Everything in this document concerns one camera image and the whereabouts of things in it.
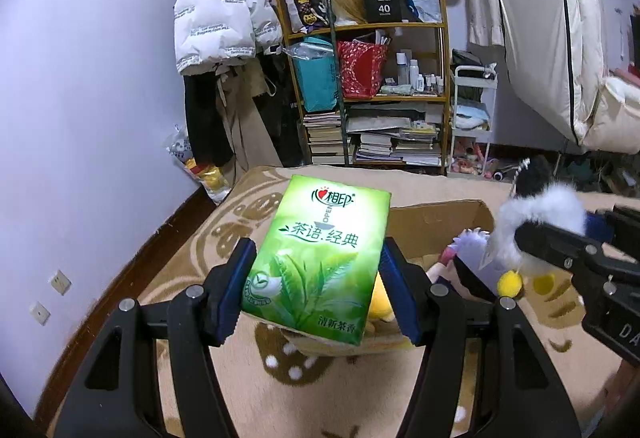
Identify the black and white fluffy plush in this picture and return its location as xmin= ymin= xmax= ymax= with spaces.
xmin=478 ymin=156 xmax=587 ymax=279

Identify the white-haired plush doll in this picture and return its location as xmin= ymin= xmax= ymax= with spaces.
xmin=426 ymin=229 xmax=506 ymax=302

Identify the yellow plush toy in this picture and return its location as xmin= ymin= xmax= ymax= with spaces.
xmin=364 ymin=273 xmax=395 ymax=334

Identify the green tissue pack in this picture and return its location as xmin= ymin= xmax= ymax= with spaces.
xmin=242 ymin=175 xmax=392 ymax=346

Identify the person's right hand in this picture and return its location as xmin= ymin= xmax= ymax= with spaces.
xmin=591 ymin=361 xmax=640 ymax=438

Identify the open cardboard box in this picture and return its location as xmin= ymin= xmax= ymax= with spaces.
xmin=282 ymin=199 xmax=495 ymax=357

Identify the beige patterned blanket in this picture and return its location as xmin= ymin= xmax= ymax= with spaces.
xmin=144 ymin=167 xmax=617 ymax=437

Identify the white rolling cart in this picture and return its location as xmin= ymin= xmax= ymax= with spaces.
xmin=447 ymin=63 xmax=498 ymax=177

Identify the pile of books right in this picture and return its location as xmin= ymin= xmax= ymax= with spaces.
xmin=345 ymin=101 xmax=446 ymax=169

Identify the plastic bag with yellow toy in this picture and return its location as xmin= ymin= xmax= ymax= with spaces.
xmin=166 ymin=126 xmax=231 ymax=205

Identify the black coat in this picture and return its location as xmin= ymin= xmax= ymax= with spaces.
xmin=183 ymin=72 xmax=234 ymax=167

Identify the stack of books left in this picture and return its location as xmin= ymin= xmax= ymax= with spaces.
xmin=303 ymin=112 xmax=345 ymax=165

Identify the wooden bookshelf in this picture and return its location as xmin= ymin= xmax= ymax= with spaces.
xmin=273 ymin=0 xmax=452 ymax=177

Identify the red gift bag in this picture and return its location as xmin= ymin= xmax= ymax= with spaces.
xmin=337 ymin=40 xmax=387 ymax=100

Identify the black box marked 40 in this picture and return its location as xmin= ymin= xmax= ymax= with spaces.
xmin=363 ymin=0 xmax=401 ymax=23

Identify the teal bag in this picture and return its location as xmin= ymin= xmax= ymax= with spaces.
xmin=285 ymin=37 xmax=337 ymax=113

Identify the beige trench coat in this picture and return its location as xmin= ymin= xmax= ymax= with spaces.
xmin=217 ymin=60 xmax=281 ymax=176

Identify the white puffer jacket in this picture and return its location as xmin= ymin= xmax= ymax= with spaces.
xmin=174 ymin=0 xmax=283 ymax=76

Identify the wall socket lower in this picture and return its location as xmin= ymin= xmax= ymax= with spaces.
xmin=29 ymin=301 xmax=51 ymax=326

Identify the wall socket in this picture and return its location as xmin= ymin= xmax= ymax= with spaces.
xmin=29 ymin=301 xmax=51 ymax=326
xmin=49 ymin=270 xmax=72 ymax=296

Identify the wall socket upper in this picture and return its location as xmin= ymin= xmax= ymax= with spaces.
xmin=49 ymin=270 xmax=72 ymax=296

